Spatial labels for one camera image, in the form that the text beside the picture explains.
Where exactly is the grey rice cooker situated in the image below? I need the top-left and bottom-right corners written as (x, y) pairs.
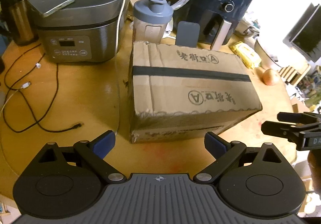
top-left (31, 0), bottom-right (129, 63)

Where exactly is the black phone stand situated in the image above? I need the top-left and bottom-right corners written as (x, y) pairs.
top-left (175, 21), bottom-right (200, 48)

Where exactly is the white round pot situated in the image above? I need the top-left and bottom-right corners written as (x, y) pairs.
top-left (254, 37), bottom-right (282, 71)

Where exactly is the yellow wet wipes pack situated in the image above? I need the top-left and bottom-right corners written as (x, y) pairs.
top-left (229, 41), bottom-right (262, 69)

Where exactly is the black usb cable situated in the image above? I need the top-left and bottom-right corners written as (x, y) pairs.
top-left (1, 43), bottom-right (83, 134)

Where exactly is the brown cardboard box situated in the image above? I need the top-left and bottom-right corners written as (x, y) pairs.
top-left (128, 41), bottom-right (262, 143)

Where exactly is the black monitor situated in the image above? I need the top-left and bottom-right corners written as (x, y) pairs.
top-left (283, 4), bottom-right (320, 62)

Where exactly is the dark blue air fryer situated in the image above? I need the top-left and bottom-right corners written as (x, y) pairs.
top-left (171, 0), bottom-right (252, 50)

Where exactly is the shaker bottle grey lid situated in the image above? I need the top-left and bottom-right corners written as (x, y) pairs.
top-left (133, 0), bottom-right (174, 44)

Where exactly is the steel electric kettle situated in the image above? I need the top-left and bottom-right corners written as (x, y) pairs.
top-left (1, 0), bottom-right (38, 46)

